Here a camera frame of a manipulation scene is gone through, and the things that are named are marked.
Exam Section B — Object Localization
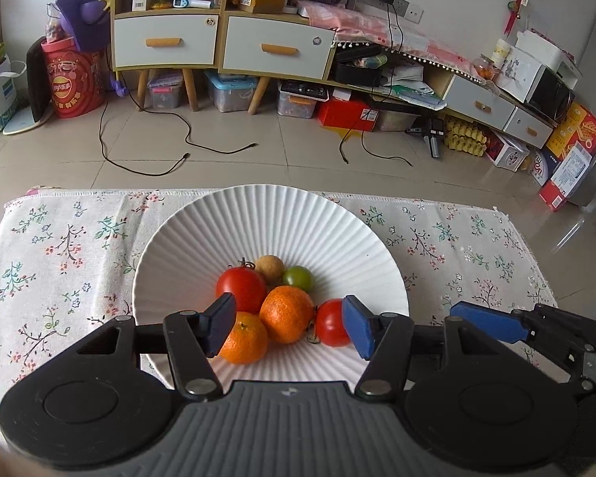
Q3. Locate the red round bucket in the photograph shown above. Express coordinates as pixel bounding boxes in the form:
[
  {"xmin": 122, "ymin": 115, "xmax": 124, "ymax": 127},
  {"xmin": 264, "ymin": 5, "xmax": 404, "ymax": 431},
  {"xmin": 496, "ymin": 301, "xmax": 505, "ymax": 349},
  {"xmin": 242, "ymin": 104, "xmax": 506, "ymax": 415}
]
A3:
[{"xmin": 41, "ymin": 37, "xmax": 107, "ymax": 119}]

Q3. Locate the orange printed carton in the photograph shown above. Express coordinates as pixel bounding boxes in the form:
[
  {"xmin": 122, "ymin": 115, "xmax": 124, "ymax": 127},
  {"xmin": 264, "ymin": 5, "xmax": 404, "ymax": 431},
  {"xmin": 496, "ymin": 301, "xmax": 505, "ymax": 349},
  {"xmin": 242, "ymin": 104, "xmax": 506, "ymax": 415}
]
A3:
[{"xmin": 546, "ymin": 104, "xmax": 596, "ymax": 160}]

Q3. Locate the brown cardboard box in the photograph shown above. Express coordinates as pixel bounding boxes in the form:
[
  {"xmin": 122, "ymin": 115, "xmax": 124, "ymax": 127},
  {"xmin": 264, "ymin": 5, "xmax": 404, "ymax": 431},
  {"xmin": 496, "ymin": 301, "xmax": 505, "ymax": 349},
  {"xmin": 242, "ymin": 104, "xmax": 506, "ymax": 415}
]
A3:
[{"xmin": 241, "ymin": 0, "xmax": 285, "ymax": 15}]

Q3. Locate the white box with lid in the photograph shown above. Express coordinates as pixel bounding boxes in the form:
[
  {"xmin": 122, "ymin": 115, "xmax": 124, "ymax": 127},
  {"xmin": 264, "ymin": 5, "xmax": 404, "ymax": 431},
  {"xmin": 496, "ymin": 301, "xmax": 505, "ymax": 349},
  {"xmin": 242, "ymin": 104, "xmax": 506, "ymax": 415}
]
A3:
[{"xmin": 517, "ymin": 30, "xmax": 584, "ymax": 78}]

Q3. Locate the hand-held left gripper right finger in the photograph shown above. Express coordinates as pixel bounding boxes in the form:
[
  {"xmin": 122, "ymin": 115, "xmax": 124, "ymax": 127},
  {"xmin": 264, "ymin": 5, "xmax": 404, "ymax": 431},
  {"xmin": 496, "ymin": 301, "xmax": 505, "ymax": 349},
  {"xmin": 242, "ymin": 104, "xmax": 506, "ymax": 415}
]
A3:
[{"xmin": 342, "ymin": 295, "xmax": 512, "ymax": 401}]

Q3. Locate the long low wooden cabinet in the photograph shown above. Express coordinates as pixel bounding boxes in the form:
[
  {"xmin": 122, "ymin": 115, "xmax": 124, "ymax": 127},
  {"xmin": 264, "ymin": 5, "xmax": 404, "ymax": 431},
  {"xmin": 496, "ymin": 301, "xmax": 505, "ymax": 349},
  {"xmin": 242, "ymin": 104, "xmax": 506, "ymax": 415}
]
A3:
[{"xmin": 328, "ymin": 45, "xmax": 559, "ymax": 150}]

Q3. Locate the red tomato with stem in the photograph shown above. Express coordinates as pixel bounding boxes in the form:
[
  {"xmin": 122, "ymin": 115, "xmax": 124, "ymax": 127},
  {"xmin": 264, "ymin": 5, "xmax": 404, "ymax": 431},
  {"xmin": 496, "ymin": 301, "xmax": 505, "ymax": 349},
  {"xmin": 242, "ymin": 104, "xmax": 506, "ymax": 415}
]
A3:
[{"xmin": 215, "ymin": 257, "xmax": 268, "ymax": 315}]

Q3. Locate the small green tomato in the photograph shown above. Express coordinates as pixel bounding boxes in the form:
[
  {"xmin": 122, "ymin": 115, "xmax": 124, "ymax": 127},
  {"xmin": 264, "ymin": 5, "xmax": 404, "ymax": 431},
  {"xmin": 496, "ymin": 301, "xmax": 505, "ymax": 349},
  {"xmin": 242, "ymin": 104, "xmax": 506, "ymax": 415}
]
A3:
[{"xmin": 283, "ymin": 266, "xmax": 314, "ymax": 291}]

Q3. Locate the clear box with orange contents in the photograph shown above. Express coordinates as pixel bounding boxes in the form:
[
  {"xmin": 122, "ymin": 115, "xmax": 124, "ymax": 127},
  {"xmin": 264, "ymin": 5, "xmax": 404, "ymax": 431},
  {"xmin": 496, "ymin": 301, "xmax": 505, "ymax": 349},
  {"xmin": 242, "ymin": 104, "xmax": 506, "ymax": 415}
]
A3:
[{"xmin": 277, "ymin": 82, "xmax": 329, "ymax": 120}]

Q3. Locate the white yellow cup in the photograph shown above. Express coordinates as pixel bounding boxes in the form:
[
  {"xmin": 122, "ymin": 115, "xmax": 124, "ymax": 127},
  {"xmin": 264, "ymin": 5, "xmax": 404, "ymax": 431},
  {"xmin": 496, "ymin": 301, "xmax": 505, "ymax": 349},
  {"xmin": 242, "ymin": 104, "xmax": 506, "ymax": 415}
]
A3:
[{"xmin": 492, "ymin": 39, "xmax": 512, "ymax": 68}]

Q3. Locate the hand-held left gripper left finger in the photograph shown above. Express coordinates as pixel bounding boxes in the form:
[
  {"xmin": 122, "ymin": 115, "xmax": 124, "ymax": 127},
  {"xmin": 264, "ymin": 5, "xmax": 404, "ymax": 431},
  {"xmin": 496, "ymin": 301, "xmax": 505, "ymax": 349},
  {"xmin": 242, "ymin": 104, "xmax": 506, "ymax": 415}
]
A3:
[{"xmin": 67, "ymin": 293, "xmax": 237, "ymax": 403}]

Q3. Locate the blue printed carton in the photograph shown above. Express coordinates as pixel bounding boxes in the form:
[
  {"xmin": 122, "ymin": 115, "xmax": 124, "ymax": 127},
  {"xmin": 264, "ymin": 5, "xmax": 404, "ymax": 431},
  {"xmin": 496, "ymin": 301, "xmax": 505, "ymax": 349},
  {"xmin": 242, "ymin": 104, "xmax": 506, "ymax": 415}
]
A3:
[{"xmin": 529, "ymin": 149, "xmax": 562, "ymax": 187}]

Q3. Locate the low wooden drawer cabinet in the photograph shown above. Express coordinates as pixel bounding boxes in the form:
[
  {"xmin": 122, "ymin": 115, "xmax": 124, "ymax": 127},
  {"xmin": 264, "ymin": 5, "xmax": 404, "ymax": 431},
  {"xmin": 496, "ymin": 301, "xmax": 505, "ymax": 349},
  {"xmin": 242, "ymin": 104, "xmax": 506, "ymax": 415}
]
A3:
[{"xmin": 219, "ymin": 0, "xmax": 337, "ymax": 115}]

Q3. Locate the white ribbed plate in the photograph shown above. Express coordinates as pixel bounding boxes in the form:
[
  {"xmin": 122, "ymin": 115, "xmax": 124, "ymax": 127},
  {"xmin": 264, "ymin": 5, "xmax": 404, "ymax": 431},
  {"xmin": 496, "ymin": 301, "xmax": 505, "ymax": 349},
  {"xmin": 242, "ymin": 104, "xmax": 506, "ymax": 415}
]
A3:
[{"xmin": 132, "ymin": 185, "xmax": 410, "ymax": 393}]

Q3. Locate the black panel on round stand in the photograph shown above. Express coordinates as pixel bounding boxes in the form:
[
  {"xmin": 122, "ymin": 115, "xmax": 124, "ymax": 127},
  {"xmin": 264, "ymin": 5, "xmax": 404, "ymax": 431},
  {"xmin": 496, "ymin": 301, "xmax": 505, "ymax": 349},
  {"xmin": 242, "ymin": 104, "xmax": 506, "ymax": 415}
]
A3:
[{"xmin": 2, "ymin": 37, "xmax": 53, "ymax": 135}]

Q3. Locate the purple plush toy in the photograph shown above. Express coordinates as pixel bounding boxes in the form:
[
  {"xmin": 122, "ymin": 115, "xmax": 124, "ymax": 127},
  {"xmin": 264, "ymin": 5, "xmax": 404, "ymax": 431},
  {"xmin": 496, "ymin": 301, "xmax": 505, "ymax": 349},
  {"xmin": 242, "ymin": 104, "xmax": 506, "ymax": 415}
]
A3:
[{"xmin": 54, "ymin": 0, "xmax": 114, "ymax": 53}]

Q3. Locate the black handheld device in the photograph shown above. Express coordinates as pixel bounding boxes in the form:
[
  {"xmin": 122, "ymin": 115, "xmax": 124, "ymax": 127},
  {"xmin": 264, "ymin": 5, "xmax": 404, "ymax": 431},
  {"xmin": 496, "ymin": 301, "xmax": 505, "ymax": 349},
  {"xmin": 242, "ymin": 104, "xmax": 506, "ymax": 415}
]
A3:
[{"xmin": 404, "ymin": 116, "xmax": 445, "ymax": 159}]

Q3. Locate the black floor cable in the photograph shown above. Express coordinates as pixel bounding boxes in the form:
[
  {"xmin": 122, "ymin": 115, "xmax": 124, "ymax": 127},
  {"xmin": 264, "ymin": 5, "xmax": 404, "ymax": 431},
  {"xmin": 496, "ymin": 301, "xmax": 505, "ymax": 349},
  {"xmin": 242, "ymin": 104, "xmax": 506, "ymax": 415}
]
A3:
[
  {"xmin": 98, "ymin": 67, "xmax": 259, "ymax": 176},
  {"xmin": 340, "ymin": 94, "xmax": 413, "ymax": 167}
]

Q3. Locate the black case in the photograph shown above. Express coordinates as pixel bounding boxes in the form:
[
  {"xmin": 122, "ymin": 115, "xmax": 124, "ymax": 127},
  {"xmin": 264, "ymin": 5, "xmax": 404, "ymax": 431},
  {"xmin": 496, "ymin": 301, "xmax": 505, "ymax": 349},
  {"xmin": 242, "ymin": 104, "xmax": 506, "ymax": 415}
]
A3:
[{"xmin": 334, "ymin": 45, "xmax": 391, "ymax": 85}]

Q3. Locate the black microwave oven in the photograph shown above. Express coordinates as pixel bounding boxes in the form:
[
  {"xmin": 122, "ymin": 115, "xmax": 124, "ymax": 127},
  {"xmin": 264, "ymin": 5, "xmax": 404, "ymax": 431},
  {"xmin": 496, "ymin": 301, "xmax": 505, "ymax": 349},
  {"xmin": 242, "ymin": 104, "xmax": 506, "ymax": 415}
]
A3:
[{"xmin": 524, "ymin": 64, "xmax": 576, "ymax": 122}]

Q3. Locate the blue-lid clear storage box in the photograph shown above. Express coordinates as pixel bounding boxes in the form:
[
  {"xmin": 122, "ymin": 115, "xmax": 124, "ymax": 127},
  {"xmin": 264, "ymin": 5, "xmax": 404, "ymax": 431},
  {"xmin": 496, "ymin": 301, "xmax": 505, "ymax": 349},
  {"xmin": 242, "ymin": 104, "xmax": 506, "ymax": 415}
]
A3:
[{"xmin": 205, "ymin": 70, "xmax": 259, "ymax": 112}]

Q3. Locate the red flat box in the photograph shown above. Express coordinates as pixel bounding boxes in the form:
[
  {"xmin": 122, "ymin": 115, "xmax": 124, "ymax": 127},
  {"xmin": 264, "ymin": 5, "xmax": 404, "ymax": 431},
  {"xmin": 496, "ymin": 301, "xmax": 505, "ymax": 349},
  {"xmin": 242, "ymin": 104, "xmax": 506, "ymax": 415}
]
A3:
[{"xmin": 318, "ymin": 98, "xmax": 384, "ymax": 132}]

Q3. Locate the orange tangerine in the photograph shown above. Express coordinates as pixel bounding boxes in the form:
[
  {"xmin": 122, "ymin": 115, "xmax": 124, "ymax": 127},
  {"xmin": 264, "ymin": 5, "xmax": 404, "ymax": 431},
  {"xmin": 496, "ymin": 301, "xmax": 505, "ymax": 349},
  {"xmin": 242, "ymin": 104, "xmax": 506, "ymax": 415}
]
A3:
[
  {"xmin": 217, "ymin": 311, "xmax": 269, "ymax": 365},
  {"xmin": 259, "ymin": 285, "xmax": 315, "ymax": 345}
]

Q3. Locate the white red small carton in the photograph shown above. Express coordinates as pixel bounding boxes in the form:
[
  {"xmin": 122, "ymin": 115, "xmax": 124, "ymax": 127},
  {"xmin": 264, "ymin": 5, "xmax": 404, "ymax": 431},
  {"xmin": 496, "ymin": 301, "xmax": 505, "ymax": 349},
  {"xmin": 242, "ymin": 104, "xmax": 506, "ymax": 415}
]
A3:
[{"xmin": 487, "ymin": 132, "xmax": 530, "ymax": 172}]

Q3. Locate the floral tablecloth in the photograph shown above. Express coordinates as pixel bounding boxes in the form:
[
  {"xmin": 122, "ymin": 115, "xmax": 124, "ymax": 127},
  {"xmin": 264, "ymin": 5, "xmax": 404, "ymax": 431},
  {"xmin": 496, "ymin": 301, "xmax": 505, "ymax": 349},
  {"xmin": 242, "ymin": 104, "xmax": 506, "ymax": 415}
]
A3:
[{"xmin": 0, "ymin": 186, "xmax": 559, "ymax": 458}]

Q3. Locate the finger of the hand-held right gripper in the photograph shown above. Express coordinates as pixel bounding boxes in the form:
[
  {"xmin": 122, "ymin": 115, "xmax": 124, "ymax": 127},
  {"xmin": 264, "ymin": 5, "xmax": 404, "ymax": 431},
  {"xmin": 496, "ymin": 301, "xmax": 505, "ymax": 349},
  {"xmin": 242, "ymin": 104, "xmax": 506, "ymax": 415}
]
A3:
[
  {"xmin": 536, "ymin": 337, "xmax": 596, "ymax": 395},
  {"xmin": 449, "ymin": 301, "xmax": 596, "ymax": 353}
]

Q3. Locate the yellow egg carton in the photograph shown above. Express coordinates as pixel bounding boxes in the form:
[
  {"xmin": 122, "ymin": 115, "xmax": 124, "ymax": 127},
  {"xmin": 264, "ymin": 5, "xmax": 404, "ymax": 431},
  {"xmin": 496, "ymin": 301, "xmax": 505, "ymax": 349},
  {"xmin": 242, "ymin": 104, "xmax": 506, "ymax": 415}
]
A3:
[{"xmin": 444, "ymin": 120, "xmax": 492, "ymax": 156}]

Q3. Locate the pink cloth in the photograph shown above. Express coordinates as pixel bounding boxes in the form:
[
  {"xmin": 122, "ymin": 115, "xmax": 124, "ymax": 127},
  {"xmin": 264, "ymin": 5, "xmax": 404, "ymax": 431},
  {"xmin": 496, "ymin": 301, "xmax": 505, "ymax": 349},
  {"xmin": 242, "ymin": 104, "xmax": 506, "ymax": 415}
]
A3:
[{"xmin": 295, "ymin": 0, "xmax": 482, "ymax": 75}]

